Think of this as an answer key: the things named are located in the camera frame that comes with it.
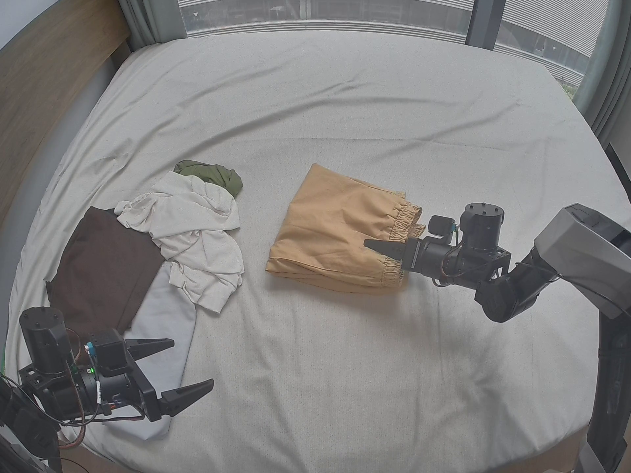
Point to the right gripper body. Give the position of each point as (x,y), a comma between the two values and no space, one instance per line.
(434,261)

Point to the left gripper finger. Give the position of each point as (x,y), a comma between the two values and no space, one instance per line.
(145,348)
(182,397)

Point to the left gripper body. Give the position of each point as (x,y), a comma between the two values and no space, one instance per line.
(123,392)

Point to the tan shorts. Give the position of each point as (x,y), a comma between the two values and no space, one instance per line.
(335,234)

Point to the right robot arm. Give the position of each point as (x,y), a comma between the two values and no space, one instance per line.
(581,254)

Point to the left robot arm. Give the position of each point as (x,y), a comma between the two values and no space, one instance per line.
(44,343)

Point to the bed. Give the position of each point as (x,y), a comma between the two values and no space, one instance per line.
(345,116)

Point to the pale blue garment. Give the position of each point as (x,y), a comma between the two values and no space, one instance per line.
(162,323)

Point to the brown garment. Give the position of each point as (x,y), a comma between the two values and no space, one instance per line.
(103,264)

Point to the white garment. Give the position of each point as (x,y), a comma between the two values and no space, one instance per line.
(197,224)

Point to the green garment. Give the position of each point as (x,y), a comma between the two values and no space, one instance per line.
(212,173)

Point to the grey-green curtain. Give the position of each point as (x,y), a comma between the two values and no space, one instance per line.
(143,3)
(609,57)

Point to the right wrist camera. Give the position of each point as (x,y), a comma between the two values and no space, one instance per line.
(441,227)

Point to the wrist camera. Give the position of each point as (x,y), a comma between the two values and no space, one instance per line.
(109,353)
(441,227)

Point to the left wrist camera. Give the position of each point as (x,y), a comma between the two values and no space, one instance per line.
(109,353)

